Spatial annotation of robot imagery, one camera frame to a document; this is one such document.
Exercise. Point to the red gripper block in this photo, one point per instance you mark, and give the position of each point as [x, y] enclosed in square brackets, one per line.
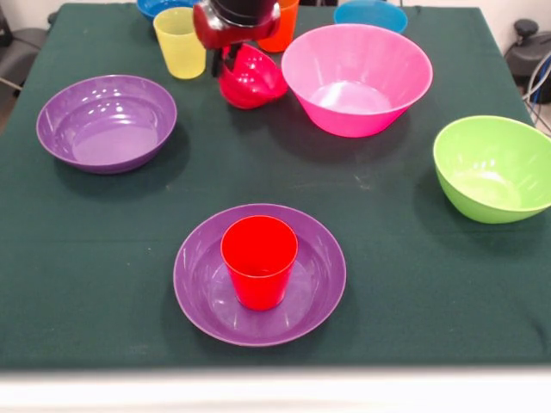
[232, 34]

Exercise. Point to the purple plastic bowl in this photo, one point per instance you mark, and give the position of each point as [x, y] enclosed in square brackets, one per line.
[107, 129]
[301, 301]

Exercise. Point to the small crimson plastic bowl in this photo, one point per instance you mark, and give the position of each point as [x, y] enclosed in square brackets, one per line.
[254, 81]

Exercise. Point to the yellow plastic cup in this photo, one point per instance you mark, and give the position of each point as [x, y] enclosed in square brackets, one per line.
[178, 51]

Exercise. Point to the red plastic cup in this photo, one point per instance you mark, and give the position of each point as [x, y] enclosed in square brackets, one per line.
[258, 275]

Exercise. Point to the light blue plastic bowl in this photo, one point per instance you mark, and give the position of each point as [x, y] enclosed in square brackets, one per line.
[370, 15]

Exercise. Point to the dark blue plastic bowl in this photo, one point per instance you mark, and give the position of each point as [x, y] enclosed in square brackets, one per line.
[159, 5]

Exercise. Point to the grey pedestal foot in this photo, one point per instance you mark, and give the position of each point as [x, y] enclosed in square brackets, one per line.
[21, 51]
[527, 47]

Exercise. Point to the orange plastic cup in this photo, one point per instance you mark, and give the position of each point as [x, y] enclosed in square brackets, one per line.
[282, 38]

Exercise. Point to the dark green tablecloth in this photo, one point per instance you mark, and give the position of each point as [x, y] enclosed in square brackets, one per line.
[107, 258]

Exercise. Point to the green plastic bowl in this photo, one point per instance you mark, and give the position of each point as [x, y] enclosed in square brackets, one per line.
[490, 176]

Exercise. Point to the large pink plastic bowl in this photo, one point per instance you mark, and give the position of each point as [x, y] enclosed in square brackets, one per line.
[353, 107]

